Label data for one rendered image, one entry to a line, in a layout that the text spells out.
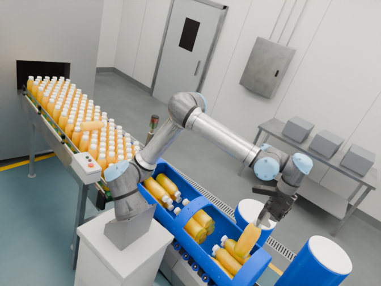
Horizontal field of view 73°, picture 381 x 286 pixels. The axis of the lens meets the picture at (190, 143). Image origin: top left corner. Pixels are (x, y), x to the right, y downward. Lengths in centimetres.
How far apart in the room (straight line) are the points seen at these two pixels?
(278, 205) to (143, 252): 62
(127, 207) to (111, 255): 21
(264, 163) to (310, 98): 371
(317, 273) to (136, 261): 117
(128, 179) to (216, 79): 413
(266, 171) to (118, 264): 72
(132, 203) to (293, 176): 65
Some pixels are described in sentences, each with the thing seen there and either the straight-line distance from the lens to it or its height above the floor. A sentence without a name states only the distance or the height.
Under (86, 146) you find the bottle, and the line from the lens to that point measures 203.
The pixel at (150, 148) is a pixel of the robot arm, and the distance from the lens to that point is 118.
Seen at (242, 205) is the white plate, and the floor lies 104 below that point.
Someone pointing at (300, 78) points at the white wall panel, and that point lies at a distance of 455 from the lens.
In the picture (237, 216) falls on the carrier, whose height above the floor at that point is 99.
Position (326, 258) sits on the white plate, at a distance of 196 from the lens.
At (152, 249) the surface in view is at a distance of 128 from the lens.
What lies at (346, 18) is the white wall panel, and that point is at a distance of 449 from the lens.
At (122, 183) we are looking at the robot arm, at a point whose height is 142.
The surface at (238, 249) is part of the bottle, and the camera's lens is 127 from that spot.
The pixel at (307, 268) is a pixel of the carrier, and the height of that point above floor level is 93.
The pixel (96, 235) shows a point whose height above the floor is 115.
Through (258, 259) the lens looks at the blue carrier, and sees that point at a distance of 135.
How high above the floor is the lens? 215
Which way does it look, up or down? 28 degrees down
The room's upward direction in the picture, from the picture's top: 19 degrees clockwise
